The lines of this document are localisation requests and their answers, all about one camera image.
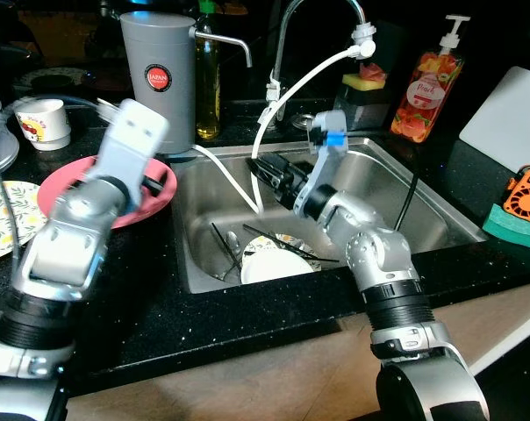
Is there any pink plate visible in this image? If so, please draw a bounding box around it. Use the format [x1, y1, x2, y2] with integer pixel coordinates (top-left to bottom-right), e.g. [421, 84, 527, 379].
[37, 156, 178, 231]

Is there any floral patterned plate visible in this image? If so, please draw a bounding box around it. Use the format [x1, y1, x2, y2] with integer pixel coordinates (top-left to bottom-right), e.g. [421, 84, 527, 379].
[247, 231, 323, 264]
[0, 181, 47, 264]

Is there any chrome kitchen faucet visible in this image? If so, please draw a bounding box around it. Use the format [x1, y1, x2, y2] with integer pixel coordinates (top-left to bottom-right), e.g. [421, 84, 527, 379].
[267, 0, 377, 124]

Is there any round steel counter fitting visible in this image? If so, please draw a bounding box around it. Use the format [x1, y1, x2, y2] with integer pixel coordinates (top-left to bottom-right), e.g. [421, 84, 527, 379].
[293, 112, 319, 131]

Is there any grey water filter canister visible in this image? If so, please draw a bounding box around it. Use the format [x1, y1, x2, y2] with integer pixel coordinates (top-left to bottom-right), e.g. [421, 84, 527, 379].
[118, 11, 254, 155]

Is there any white bowl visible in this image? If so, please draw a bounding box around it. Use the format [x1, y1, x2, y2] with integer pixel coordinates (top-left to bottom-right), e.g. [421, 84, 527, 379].
[239, 248, 314, 284]

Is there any oil bottle with green cap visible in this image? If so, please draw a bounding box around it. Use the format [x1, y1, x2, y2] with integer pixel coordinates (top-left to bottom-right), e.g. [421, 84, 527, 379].
[193, 0, 222, 141]

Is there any black sponge holder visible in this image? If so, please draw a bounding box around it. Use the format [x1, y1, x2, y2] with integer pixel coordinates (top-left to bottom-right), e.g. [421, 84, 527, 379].
[340, 83, 390, 132]

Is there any white printed cup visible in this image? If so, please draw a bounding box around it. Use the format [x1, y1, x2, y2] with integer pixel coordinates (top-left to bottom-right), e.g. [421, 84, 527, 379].
[15, 98, 73, 152]

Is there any yellow pink sponge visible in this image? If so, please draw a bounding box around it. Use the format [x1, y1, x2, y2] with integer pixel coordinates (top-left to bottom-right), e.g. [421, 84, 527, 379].
[342, 61, 389, 93]

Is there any stainless steel sink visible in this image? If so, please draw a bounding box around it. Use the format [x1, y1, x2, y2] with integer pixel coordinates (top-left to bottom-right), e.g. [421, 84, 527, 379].
[168, 132, 487, 295]

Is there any peach print soap dispenser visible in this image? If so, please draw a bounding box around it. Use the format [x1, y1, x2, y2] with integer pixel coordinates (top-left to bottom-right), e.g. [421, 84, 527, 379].
[390, 13, 472, 146]

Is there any orange handheld fan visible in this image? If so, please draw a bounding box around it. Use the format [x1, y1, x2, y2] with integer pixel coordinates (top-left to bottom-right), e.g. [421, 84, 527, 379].
[502, 165, 530, 222]

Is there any beige cabinet front panel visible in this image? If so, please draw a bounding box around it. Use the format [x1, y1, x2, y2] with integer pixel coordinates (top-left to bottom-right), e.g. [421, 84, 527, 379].
[68, 279, 530, 421]

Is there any white cutting board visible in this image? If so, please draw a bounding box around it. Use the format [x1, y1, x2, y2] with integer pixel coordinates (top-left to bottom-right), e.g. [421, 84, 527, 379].
[458, 66, 530, 175]

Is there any green sponge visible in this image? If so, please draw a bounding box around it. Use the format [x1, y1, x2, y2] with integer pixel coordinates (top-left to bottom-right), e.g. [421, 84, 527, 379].
[482, 203, 530, 255]

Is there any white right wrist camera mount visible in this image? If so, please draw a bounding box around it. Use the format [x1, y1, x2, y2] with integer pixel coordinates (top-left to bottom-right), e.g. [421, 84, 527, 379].
[307, 110, 350, 192]

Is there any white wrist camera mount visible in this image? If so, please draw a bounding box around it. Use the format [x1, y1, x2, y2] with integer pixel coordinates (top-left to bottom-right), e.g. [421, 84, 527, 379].
[91, 98, 172, 189]
[307, 110, 350, 192]

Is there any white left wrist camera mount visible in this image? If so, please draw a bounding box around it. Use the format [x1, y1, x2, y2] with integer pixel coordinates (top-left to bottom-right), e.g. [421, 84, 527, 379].
[91, 98, 172, 189]

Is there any white flexible hose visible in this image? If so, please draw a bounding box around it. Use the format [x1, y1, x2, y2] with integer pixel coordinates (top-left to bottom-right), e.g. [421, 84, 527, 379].
[193, 39, 376, 216]

